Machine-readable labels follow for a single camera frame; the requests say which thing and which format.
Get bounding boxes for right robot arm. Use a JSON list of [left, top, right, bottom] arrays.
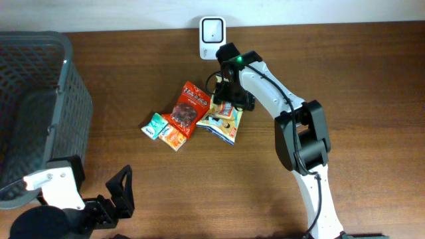
[[214, 43, 350, 238]]

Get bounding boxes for orange tissue pack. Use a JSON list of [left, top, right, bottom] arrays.
[[158, 125, 187, 151]]

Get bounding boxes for grey plastic basket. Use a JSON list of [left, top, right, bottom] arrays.
[[1, 31, 93, 210]]

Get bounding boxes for yellow snack bag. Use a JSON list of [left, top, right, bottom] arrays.
[[196, 75, 242, 145]]

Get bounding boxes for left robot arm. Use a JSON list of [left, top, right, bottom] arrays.
[[9, 165, 135, 238]]

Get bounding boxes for white barcode scanner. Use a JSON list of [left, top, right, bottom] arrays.
[[199, 16, 226, 60]]

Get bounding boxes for green tissue pack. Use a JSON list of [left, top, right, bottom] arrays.
[[141, 113, 168, 140]]

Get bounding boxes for red Hacks candy bag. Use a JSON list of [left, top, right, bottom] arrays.
[[161, 82, 211, 138]]

